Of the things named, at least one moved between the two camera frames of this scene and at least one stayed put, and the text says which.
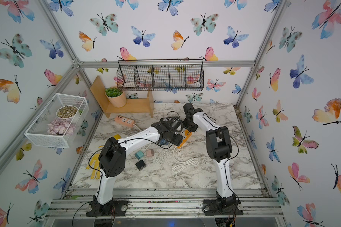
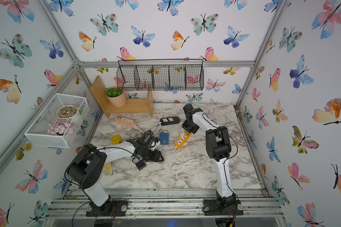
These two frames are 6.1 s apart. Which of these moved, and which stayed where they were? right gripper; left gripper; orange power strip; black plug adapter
Moved: left gripper
Stayed: orange power strip; black plug adapter; right gripper
